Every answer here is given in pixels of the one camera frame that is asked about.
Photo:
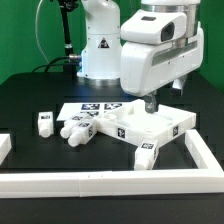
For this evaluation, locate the white sheet with markers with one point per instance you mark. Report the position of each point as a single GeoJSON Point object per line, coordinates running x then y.
{"type": "Point", "coordinates": [107, 110]}

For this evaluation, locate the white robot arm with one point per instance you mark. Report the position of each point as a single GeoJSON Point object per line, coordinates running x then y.
{"type": "Point", "coordinates": [160, 44]}

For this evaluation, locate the black camera stand pole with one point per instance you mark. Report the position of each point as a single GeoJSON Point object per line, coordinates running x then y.
{"type": "Point", "coordinates": [67, 6]}

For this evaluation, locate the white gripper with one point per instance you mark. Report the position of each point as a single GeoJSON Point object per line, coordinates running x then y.
{"type": "Point", "coordinates": [146, 68]}

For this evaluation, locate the white U-shaped fence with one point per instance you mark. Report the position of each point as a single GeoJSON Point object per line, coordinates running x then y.
{"type": "Point", "coordinates": [207, 177]}

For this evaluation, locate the white square tabletop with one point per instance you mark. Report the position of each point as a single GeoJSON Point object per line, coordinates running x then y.
{"type": "Point", "coordinates": [132, 124]}

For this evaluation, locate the white block at left edge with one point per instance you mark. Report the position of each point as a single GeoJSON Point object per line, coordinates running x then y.
{"type": "Point", "coordinates": [5, 146]}

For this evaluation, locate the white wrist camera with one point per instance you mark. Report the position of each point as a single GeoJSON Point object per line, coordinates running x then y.
{"type": "Point", "coordinates": [154, 28]}

